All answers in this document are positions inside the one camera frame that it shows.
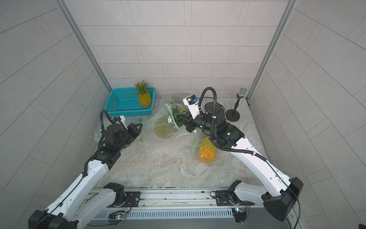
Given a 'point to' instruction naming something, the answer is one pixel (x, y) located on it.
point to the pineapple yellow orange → (144, 95)
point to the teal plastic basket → (125, 102)
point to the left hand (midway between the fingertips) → (146, 122)
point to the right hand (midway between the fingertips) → (178, 116)
